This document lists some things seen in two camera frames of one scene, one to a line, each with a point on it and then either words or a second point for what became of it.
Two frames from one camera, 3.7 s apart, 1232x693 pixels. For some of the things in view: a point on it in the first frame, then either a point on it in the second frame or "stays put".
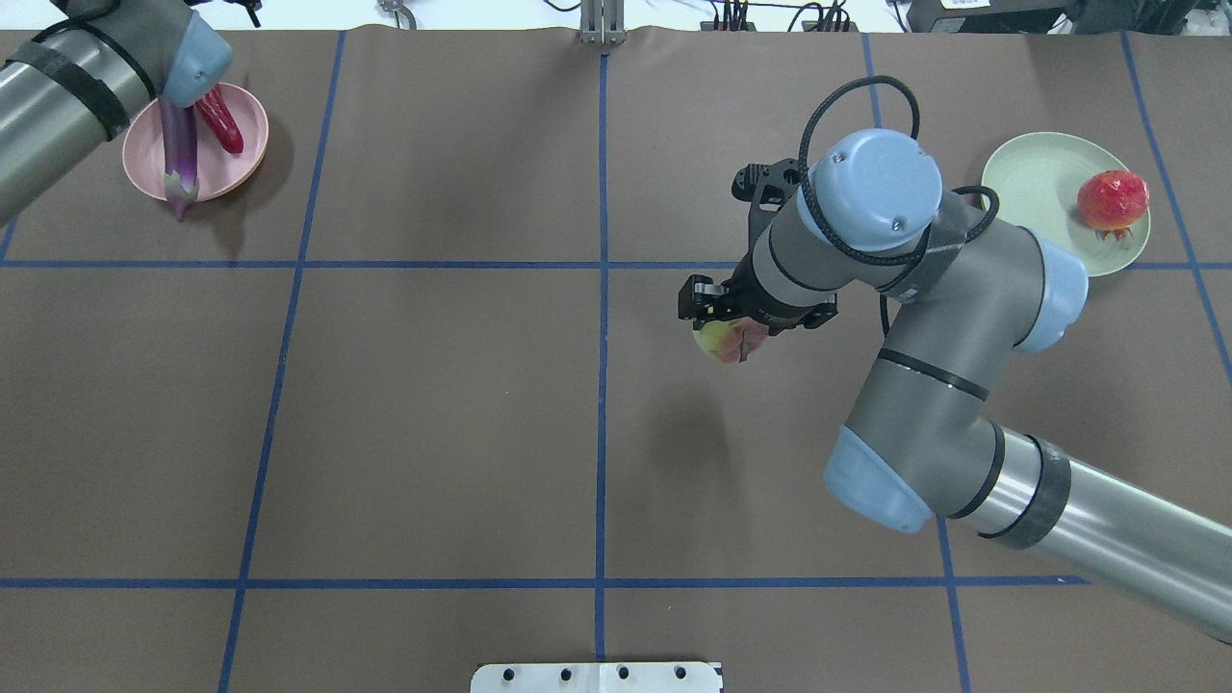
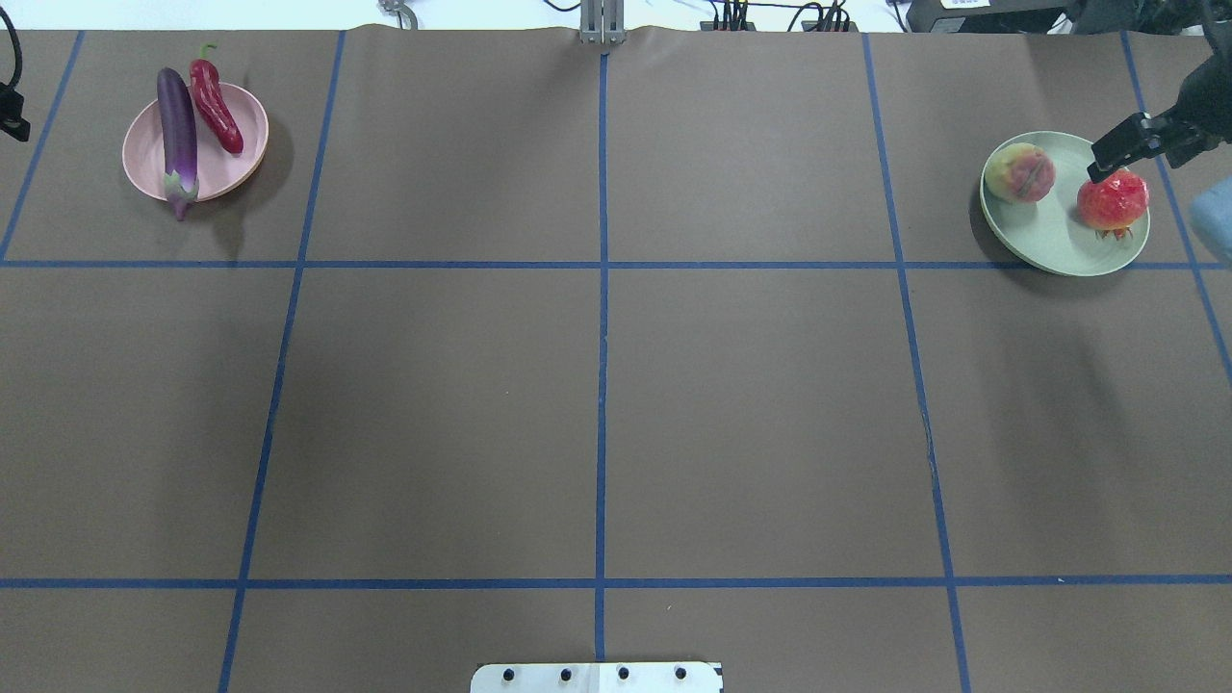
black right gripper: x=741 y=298 → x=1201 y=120
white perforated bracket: x=598 y=678 stays put
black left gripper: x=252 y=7 → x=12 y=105
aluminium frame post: x=603 y=22 stays put
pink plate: x=218 y=170 stays put
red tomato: x=1112 y=201 stays put
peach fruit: x=731 y=341 → x=1021 y=172
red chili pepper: x=222 y=120 stays put
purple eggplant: x=178 y=125 stays put
